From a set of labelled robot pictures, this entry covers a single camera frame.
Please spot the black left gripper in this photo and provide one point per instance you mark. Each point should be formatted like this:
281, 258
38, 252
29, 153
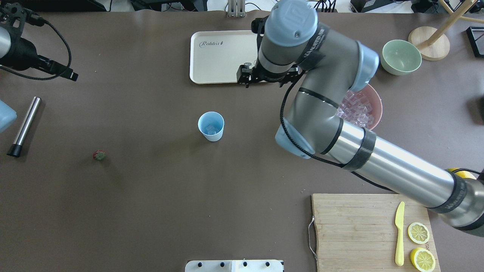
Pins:
23, 52

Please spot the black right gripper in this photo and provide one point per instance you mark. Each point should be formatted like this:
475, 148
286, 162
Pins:
245, 74

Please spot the clear ice cube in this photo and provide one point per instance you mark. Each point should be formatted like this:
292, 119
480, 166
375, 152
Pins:
211, 129

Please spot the steel muddler black tip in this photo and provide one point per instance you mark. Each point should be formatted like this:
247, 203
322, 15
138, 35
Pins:
17, 145

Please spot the red strawberry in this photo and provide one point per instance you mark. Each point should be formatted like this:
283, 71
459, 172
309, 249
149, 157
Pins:
99, 155

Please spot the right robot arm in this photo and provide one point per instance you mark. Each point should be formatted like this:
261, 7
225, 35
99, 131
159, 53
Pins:
293, 44

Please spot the light blue plastic cup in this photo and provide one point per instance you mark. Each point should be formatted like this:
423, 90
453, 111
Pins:
211, 117

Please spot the clear ice cubes pile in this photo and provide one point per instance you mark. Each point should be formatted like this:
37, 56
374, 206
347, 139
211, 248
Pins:
356, 108

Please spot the cream rabbit tray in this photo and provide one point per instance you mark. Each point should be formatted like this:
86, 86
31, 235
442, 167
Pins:
215, 56

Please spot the pink bowl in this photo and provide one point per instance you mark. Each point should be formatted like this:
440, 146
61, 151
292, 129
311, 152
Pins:
375, 101

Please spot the green bowl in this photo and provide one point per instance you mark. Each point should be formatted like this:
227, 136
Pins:
399, 57

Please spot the wooden stand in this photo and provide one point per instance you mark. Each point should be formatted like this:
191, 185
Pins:
432, 43

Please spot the wooden cutting board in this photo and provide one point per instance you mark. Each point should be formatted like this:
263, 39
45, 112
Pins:
355, 232

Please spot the yellow plastic knife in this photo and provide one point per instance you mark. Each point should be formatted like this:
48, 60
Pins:
399, 222

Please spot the lemon half upper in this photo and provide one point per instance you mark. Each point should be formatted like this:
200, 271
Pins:
418, 233

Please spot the lemon half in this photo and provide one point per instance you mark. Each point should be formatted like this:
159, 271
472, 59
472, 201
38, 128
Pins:
422, 259
418, 233

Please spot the yellow lemon upper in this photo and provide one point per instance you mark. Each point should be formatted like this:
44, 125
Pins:
462, 173

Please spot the lemon half lower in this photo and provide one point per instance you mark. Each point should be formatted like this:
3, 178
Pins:
422, 259

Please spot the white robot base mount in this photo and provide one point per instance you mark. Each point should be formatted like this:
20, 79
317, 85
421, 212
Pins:
235, 266

